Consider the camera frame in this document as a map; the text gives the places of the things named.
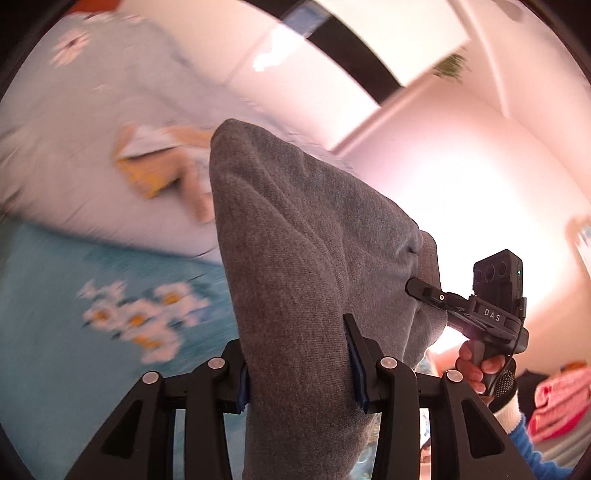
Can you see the blue sleeve forearm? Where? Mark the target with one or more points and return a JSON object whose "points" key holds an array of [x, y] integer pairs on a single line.
{"points": [[505, 407]]}

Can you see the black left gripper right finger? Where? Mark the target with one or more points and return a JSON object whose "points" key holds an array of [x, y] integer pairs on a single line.
{"points": [[467, 441]]}

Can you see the black tracking camera box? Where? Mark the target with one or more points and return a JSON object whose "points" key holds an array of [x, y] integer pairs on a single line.
{"points": [[498, 280]]}

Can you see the light blue floral duvet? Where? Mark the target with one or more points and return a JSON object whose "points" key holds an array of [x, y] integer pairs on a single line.
{"points": [[88, 77]]}

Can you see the right hand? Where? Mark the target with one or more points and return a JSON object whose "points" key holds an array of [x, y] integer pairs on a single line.
{"points": [[474, 374]]}

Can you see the teal floral blanket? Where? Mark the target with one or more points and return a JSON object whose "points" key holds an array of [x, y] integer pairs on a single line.
{"points": [[81, 322]]}

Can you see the orange wooden headboard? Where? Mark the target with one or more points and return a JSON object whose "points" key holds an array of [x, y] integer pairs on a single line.
{"points": [[94, 6]]}

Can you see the red pink folded cloth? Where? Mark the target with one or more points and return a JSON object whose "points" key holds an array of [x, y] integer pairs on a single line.
{"points": [[561, 401]]}

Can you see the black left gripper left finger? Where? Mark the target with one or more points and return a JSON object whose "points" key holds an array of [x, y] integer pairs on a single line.
{"points": [[136, 441]]}

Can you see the grey sweater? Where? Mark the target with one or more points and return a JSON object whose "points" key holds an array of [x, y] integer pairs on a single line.
{"points": [[304, 244]]}

